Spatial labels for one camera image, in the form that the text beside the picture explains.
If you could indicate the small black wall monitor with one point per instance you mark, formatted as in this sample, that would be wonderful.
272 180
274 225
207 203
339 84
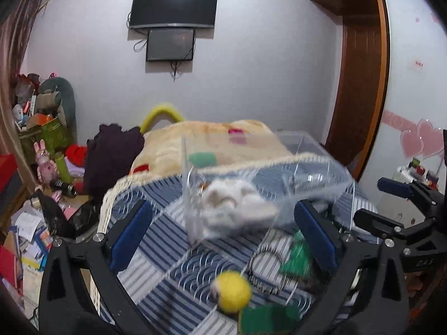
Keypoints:
170 45

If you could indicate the yellow curved plush tube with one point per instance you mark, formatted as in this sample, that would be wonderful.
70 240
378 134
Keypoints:
160 111

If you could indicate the black white hair band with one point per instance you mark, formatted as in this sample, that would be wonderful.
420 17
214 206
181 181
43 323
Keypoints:
265 263

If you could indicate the clear plastic storage box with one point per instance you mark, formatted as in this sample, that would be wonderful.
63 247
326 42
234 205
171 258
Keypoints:
309 173

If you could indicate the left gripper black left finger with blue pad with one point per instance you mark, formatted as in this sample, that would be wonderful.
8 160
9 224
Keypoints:
65 305

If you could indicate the green yellow sponge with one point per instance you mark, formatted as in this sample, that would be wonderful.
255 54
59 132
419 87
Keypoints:
268 319

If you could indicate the green cardboard box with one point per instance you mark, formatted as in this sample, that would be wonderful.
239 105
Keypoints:
56 136

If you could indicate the brown wooden door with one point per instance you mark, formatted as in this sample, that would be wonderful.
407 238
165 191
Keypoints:
356 99

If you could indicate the green knitted soft toy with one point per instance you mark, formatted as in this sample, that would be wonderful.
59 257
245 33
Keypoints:
299 263

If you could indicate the yellow felt bird ball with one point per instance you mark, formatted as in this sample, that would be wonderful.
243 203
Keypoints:
231 291

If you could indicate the blue white patterned tablecloth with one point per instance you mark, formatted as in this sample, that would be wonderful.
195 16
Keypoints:
168 278

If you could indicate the pink rabbit toy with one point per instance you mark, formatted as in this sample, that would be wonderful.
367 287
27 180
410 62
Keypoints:
46 167

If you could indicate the white soft cloth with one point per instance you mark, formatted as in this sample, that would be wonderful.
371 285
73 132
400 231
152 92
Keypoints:
231 205

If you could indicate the grey green plush toy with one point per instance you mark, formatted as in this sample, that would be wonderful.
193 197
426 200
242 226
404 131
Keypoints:
56 96

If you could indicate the dark purple garment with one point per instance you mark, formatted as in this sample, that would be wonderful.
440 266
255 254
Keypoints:
109 157

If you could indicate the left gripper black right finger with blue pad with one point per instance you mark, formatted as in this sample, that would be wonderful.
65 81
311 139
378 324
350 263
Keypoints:
366 291

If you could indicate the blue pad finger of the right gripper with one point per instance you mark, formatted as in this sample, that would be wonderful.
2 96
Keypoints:
395 188

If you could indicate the black wall television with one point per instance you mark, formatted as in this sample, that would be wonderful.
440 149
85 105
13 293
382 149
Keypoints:
172 13

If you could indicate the green cylinder bottle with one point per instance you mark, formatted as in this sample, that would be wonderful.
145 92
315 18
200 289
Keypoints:
63 171

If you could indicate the red plush item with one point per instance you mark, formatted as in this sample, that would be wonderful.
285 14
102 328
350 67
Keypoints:
76 154

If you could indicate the white wardrobe door pink hearts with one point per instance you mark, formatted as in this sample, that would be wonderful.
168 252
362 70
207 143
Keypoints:
414 112

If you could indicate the beige patchwork plush blanket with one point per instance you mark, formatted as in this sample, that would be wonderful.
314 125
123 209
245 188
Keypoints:
231 143

